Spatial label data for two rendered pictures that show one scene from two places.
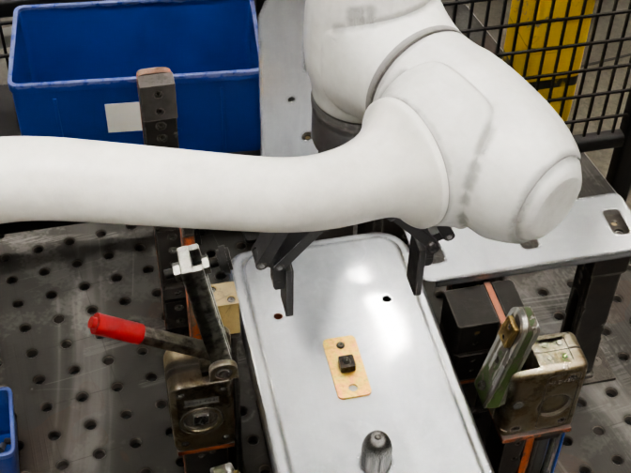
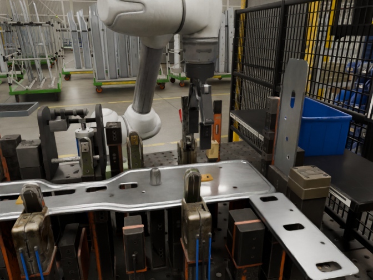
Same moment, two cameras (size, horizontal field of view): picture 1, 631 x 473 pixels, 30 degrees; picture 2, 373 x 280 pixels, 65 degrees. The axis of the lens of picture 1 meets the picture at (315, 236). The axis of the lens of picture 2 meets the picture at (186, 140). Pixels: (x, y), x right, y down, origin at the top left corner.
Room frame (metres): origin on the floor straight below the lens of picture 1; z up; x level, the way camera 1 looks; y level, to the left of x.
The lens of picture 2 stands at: (0.80, -0.81, 1.40)
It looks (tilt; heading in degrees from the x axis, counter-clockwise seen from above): 20 degrees down; 92
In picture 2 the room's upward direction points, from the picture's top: straight up
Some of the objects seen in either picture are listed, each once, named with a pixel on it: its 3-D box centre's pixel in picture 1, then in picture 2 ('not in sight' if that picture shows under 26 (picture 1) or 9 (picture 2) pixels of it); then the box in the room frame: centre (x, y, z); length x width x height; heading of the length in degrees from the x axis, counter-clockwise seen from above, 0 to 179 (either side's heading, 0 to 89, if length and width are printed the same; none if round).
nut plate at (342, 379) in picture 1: (346, 364); (198, 176); (0.80, -0.04, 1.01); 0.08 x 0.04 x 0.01; 14
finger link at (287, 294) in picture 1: (286, 283); (193, 121); (0.79, 0.03, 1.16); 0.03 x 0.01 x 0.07; 14
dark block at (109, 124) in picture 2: not in sight; (118, 180); (0.52, 0.11, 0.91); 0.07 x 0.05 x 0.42; 104
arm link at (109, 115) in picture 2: not in sight; (105, 130); (0.31, 0.64, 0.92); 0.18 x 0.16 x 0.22; 34
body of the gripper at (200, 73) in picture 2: not in sight; (199, 79); (0.80, -0.04, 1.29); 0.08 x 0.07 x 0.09; 104
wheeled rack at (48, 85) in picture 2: not in sight; (34, 57); (-2.99, 6.10, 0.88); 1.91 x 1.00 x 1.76; 113
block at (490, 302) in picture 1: (470, 375); (241, 264); (0.92, -0.20, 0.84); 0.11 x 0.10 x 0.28; 104
